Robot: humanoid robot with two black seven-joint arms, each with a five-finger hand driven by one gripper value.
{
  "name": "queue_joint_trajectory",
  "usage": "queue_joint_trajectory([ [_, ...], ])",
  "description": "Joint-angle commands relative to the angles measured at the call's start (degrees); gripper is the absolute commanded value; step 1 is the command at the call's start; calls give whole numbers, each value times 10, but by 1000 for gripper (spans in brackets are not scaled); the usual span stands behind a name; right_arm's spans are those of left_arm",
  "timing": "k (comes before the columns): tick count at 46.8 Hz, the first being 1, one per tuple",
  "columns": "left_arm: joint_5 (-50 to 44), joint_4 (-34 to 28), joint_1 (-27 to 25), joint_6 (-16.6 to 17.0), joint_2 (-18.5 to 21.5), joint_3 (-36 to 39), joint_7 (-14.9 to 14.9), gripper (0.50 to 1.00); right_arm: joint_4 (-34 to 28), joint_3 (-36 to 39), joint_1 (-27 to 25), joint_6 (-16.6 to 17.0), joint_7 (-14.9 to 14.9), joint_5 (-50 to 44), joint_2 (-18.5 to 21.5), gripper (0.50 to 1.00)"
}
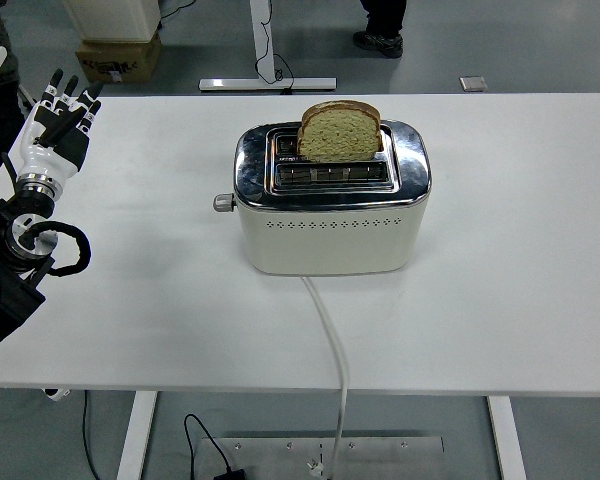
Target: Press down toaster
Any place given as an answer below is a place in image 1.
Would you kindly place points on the grey floor socket plate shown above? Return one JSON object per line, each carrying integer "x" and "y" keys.
{"x": 473, "y": 84}

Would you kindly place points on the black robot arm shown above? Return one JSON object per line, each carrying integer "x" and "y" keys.
{"x": 10, "y": 300}

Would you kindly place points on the cream chrome toaster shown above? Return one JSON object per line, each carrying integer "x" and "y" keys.
{"x": 330, "y": 245}

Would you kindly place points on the brown cardboard box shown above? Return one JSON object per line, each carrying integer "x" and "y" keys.
{"x": 120, "y": 62}

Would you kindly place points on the white desk stand foot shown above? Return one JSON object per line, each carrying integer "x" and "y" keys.
{"x": 260, "y": 30}

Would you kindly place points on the small white black device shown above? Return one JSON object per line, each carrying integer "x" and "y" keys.
{"x": 55, "y": 396}

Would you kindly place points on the brown bread slice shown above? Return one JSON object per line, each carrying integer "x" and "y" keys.
{"x": 340, "y": 135}

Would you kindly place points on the white cabinet box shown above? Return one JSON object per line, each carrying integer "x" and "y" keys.
{"x": 110, "y": 20}

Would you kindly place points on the person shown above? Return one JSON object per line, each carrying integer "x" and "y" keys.
{"x": 2, "y": 75}
{"x": 380, "y": 20}

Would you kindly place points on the grey metal plate with screws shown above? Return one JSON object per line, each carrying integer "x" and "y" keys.
{"x": 390, "y": 460}

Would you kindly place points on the white table leg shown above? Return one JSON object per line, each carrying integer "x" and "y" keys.
{"x": 135, "y": 440}
{"x": 505, "y": 440}

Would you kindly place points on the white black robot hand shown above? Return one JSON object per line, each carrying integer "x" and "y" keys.
{"x": 47, "y": 155}

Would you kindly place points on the white power plug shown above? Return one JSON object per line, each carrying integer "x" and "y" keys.
{"x": 314, "y": 467}

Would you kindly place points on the grey toaster lever knob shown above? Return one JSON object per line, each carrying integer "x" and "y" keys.
{"x": 223, "y": 203}

